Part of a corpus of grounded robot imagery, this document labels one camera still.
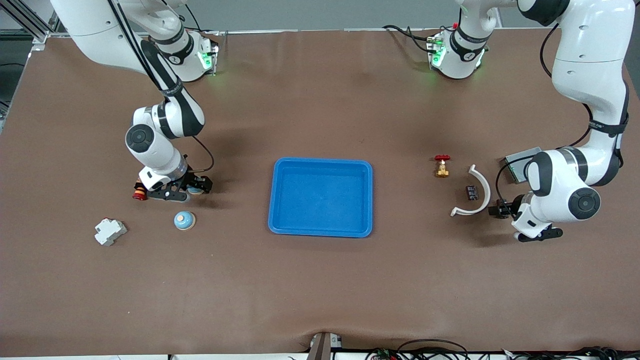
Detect black base cable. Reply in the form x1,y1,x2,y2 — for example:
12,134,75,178
382,24,436,53
186,4,221,55

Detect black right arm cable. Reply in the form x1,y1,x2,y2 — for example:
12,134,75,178
106,0,216,174

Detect tangled black cables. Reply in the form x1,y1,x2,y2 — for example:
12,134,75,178
470,345,640,360

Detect black looped cable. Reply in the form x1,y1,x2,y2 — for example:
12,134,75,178
397,339,471,360

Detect white curved plastic bracket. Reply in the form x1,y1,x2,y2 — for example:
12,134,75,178
450,164,492,217

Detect aluminium frame post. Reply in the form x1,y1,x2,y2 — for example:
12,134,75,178
0,0,65,52

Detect blue plastic tray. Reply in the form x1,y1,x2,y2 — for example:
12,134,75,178
268,157,374,239

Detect grey metal table bracket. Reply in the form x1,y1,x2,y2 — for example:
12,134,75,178
306,331,344,360

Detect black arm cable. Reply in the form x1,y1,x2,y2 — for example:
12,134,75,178
495,22,596,203
106,0,216,174

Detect white circuit breaker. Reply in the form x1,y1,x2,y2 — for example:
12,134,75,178
94,218,128,247

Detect grey metal power supply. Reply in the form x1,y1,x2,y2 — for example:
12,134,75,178
502,146,544,184

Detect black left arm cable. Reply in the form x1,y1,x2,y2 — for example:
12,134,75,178
495,22,596,203

